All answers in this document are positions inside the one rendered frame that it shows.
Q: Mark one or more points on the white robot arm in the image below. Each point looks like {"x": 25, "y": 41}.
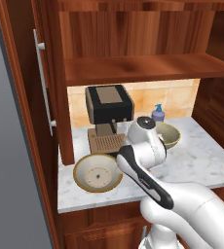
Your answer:
{"x": 188, "y": 207}

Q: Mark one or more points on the cream bowl with brown rim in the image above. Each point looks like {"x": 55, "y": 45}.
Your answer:
{"x": 96, "y": 175}

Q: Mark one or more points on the olive green bowl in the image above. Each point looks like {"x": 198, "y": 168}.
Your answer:
{"x": 170, "y": 134}

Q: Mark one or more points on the black and tan coffee machine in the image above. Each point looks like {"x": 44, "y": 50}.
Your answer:
{"x": 109, "y": 107}

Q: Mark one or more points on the purple soap dispenser bottle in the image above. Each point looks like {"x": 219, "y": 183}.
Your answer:
{"x": 158, "y": 114}

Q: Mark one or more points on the wooden base cabinet front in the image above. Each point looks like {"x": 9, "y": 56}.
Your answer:
{"x": 101, "y": 228}

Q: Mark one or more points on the wooden wall cupboard with shelf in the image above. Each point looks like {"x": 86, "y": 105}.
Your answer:
{"x": 143, "y": 42}

